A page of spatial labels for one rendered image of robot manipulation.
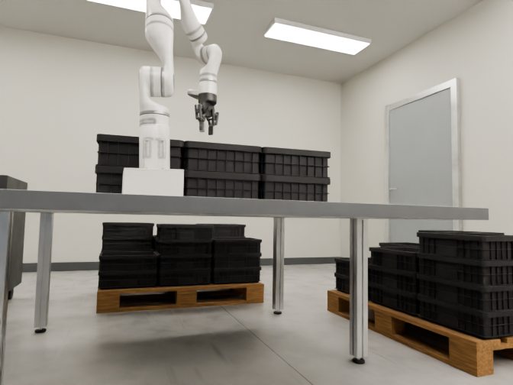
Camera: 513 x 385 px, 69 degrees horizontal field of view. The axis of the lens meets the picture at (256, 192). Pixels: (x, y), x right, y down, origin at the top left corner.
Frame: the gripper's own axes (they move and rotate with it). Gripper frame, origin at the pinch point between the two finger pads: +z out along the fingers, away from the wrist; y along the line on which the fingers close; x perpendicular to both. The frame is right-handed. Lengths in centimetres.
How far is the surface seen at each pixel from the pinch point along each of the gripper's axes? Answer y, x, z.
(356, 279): 54, -48, 62
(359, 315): 55, -48, 78
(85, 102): 173, 305, -101
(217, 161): -4.9, -9.2, 14.0
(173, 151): -16.5, 2.4, 11.4
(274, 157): 10.9, -25.2, 11.0
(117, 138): -30.8, 15.2, 8.5
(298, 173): 18.1, -32.4, 16.5
